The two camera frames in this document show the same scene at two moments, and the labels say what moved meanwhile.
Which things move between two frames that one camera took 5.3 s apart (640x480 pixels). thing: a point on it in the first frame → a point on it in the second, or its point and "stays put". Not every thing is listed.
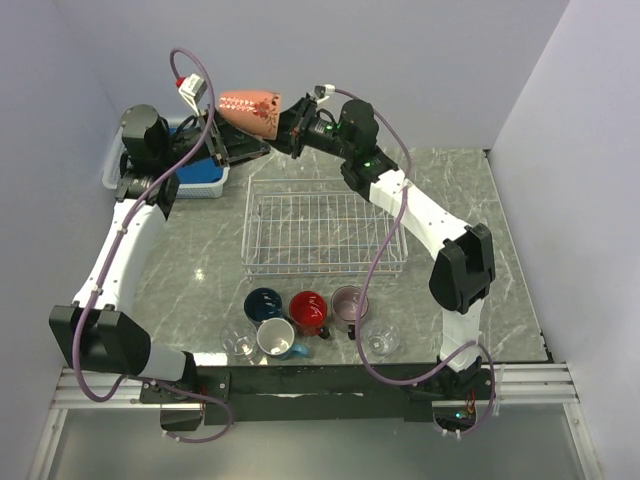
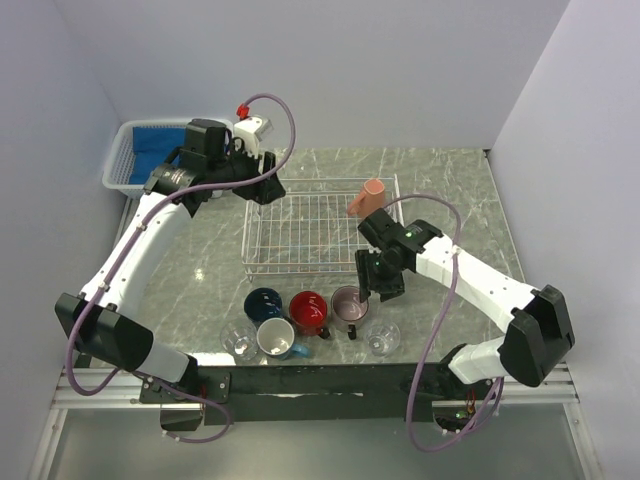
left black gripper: [229, 144] → [263, 191]
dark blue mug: [263, 303] stays put
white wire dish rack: [315, 225] stays put
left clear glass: [239, 341] stays put
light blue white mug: [275, 337] stays put
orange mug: [255, 111] → [369, 200]
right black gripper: [293, 124] → [367, 280]
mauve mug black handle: [346, 304] stays put
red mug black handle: [308, 312] stays put
